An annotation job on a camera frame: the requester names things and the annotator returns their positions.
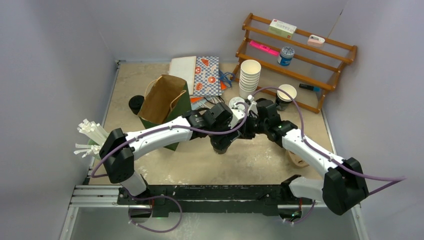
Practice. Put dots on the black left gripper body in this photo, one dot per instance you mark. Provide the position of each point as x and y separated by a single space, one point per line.
222 138

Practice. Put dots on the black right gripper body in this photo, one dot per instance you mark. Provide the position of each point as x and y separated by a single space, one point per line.
255 126

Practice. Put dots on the dark takeout coffee cup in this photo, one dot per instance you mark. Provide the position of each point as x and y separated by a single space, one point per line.
220 150

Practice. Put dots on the green paper bag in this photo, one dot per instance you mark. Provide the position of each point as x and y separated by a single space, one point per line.
165 99

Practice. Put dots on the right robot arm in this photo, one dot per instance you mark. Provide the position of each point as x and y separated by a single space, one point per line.
340 186

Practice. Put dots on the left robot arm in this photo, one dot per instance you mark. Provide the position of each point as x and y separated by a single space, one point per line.
121 149

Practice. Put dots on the dark printed coffee cup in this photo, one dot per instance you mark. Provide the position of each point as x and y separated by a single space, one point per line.
285 97

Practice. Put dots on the white lid stack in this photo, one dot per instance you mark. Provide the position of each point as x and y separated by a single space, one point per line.
236 101

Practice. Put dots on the orange paper bag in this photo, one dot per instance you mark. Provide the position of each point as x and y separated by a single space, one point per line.
195 99

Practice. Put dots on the blue checkered bakery bag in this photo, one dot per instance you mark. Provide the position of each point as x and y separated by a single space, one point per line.
206 77

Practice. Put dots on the stack of white paper cups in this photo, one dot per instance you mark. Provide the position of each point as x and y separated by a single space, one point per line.
249 77

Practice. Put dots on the dark blue marker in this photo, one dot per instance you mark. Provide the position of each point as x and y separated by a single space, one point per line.
309 87

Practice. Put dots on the blue lidded jar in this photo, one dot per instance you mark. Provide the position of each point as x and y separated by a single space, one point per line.
285 56

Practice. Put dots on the wooden shelf rack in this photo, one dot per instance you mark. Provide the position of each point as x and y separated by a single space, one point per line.
325 88

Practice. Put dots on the pink highlighter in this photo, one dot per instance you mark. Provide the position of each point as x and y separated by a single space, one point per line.
264 48

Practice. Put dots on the pink white small case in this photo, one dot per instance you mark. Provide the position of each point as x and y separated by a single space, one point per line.
316 41

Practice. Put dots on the white green box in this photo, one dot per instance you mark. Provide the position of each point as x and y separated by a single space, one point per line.
282 29

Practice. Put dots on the wrapped white straws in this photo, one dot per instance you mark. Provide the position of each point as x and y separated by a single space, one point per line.
92 130

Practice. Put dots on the green straw holder cup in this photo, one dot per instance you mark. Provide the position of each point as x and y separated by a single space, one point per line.
94 148

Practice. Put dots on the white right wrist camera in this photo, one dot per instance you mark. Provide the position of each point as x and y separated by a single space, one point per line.
252 105

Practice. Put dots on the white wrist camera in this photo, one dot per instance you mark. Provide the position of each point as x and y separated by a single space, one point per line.
252 105
238 113

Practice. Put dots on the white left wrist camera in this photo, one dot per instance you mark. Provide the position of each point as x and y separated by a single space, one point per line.
238 113

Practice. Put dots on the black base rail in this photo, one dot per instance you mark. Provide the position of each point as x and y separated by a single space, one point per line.
265 199

